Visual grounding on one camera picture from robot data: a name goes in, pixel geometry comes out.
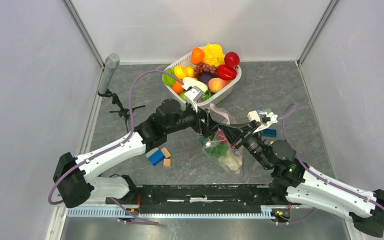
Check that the blue striped block stack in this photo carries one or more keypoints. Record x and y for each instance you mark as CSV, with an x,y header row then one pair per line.
x,y
155,156

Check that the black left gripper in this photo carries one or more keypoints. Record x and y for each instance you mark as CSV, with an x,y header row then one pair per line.
x,y
208,128

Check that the grey microphone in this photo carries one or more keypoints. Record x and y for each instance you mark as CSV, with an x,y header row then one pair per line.
x,y
112,62

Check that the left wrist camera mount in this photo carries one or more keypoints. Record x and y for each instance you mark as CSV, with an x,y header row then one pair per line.
x,y
192,95

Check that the red pomegranate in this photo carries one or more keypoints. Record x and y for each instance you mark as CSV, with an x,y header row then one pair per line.
x,y
232,59

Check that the yellow pink peach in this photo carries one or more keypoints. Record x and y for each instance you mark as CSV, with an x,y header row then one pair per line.
x,y
216,84

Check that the clear zip top bag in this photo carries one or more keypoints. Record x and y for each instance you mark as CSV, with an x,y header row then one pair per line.
x,y
222,116

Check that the green lettuce leaf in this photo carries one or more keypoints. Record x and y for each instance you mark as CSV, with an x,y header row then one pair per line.
x,y
208,94

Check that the blue lego brick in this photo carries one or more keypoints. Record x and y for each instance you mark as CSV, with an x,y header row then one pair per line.
x,y
269,133

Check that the white and blue block stack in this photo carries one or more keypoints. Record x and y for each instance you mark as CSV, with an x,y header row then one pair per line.
x,y
254,115

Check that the yellow lemon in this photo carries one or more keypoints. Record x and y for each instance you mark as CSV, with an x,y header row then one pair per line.
x,y
180,72

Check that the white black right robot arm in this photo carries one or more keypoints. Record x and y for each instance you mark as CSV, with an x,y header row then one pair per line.
x,y
297,182

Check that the green leafy bok choy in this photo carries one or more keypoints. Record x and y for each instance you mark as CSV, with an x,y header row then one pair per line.
x,y
228,158

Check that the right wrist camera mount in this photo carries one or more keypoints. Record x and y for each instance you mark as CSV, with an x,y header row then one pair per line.
x,y
267,119

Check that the small orange tangerine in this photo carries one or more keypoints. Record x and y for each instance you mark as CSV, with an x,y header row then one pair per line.
x,y
177,87

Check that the aluminium frame rail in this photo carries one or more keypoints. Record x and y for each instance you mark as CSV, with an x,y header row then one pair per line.
x,y
108,208

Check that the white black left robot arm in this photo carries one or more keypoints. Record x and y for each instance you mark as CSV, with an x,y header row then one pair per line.
x,y
74,175

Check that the white radish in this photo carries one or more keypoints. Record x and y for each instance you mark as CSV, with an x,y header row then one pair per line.
x,y
191,81

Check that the green bell pepper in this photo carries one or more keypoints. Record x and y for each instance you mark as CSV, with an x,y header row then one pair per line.
x,y
168,80

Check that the red bell pepper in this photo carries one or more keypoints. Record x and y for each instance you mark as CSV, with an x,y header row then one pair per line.
x,y
226,73

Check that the tan wooden block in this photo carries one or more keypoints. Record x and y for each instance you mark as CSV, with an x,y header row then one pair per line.
x,y
166,153
167,162

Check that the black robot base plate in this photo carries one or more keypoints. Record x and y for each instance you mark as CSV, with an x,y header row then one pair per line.
x,y
201,198

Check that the purple grapes bunch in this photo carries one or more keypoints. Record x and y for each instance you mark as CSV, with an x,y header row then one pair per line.
x,y
205,68

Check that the orange fruit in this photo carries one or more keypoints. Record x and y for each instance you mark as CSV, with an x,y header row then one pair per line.
x,y
197,56

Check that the white plastic basket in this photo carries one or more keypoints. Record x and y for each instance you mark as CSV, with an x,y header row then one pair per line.
x,y
216,97

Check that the red tomato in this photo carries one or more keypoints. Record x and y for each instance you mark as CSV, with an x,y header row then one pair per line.
x,y
220,137

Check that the dark purple eggplant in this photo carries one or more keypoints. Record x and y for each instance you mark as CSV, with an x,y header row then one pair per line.
x,y
205,77

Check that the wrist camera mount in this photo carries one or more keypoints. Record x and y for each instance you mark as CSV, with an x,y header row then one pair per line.
x,y
192,95
267,119

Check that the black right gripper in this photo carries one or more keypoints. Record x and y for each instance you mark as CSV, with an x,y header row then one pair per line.
x,y
233,133

